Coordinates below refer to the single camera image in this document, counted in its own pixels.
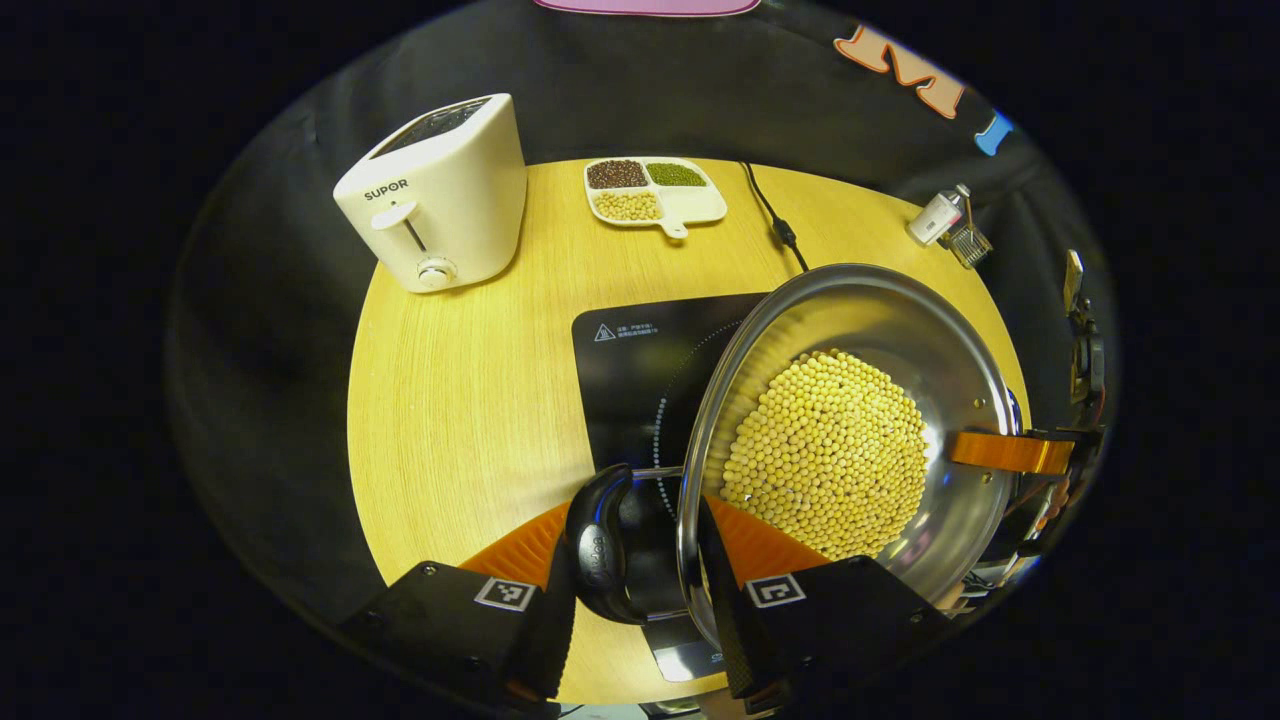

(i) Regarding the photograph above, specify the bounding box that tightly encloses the clear plastic bottle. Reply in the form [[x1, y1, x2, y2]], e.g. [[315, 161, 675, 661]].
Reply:
[[907, 184, 973, 247]]

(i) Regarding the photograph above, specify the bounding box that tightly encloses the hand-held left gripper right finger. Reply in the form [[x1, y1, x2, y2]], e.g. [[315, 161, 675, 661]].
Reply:
[[695, 495, 951, 713]]

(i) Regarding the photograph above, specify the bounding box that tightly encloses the white divided bean dish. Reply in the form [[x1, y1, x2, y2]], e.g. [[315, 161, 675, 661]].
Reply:
[[584, 157, 728, 239]]

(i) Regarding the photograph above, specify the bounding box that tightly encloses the white toaster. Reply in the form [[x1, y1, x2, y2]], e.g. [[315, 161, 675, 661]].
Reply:
[[333, 93, 528, 293]]

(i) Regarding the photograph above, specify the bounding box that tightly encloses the stainless steel pot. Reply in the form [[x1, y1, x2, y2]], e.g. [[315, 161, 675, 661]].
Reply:
[[565, 263, 1023, 651]]

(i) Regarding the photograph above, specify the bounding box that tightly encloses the black power cable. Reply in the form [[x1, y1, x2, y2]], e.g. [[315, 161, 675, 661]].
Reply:
[[740, 160, 811, 273]]

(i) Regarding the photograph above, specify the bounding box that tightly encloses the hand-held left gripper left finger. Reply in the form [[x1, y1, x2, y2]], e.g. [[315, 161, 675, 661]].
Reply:
[[340, 500, 579, 706]]

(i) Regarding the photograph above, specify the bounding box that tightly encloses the small glass jar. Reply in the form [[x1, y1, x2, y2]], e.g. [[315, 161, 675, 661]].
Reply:
[[940, 222, 994, 269]]

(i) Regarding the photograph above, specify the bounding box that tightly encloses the black induction cooktop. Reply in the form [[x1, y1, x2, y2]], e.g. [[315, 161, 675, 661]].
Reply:
[[571, 292, 771, 683]]

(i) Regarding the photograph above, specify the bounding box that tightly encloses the pile of yellow soybeans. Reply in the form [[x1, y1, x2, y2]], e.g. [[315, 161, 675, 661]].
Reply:
[[720, 348, 929, 561]]

